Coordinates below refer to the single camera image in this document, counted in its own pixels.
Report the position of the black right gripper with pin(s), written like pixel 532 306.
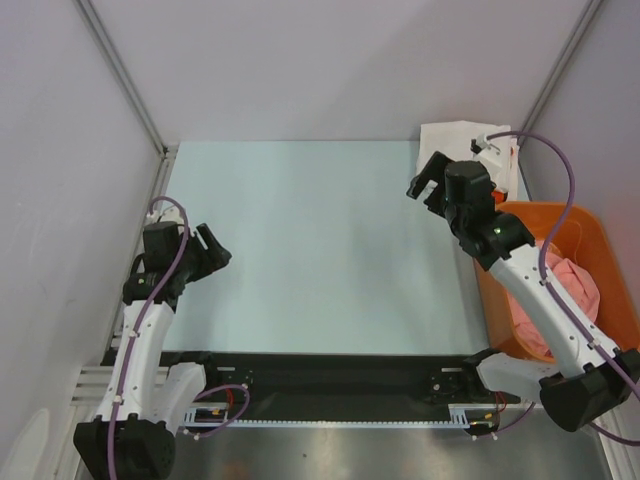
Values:
pixel 434 170

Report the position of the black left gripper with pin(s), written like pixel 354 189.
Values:
pixel 213 258

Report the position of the white t-shirt red graphic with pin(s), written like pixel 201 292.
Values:
pixel 453 139

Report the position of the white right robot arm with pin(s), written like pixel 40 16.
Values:
pixel 563 333

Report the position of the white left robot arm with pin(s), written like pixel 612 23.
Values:
pixel 133 433

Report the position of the folded orange t-shirt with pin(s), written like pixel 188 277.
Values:
pixel 499 195

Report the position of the orange plastic bin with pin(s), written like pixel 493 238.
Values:
pixel 583 240

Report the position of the pink t-shirt in bin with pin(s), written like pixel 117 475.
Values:
pixel 577 282

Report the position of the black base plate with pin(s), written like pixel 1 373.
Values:
pixel 333 387

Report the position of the aluminium frame rail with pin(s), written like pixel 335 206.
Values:
pixel 94 378

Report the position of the right corner frame post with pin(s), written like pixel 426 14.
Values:
pixel 585 22

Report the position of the corner frame post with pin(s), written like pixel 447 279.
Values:
pixel 585 22
pixel 109 51

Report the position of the left corner frame post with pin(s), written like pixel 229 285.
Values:
pixel 109 51

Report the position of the white slotted cable duct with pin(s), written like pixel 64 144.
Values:
pixel 458 417

